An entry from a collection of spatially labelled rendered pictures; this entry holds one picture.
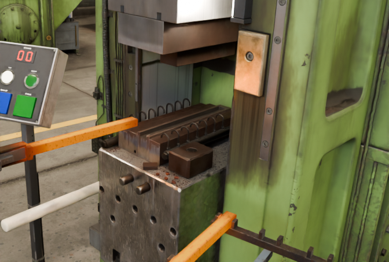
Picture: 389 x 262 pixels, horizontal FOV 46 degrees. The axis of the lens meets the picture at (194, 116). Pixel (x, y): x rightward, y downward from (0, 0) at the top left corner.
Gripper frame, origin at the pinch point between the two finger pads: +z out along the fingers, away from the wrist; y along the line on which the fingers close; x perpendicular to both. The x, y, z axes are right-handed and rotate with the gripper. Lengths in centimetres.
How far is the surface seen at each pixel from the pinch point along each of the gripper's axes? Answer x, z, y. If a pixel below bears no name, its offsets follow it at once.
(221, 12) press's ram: 31, 64, 13
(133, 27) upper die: 26, 44, -5
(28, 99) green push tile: -4, 29, -43
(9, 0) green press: -28, 233, -446
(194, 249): -13, 18, 46
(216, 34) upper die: 23, 68, 8
